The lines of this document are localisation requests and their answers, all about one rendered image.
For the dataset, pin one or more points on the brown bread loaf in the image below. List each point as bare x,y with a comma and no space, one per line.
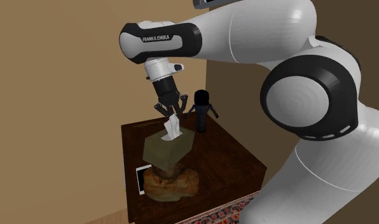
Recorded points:
172,186

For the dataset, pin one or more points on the olive green tissue box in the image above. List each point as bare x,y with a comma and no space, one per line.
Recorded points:
167,149

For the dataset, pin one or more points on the dark brown wooden table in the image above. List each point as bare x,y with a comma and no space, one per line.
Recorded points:
226,161

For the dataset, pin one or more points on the black cylindrical figure with arms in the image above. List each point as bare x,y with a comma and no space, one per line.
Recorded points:
202,114

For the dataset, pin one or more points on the red patterned rug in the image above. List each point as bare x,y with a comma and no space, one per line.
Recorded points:
226,211

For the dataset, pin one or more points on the white tablet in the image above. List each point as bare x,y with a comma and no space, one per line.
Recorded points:
140,180

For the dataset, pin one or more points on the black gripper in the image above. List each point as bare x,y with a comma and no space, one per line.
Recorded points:
166,90

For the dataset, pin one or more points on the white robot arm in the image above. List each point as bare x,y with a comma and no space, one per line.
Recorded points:
264,34

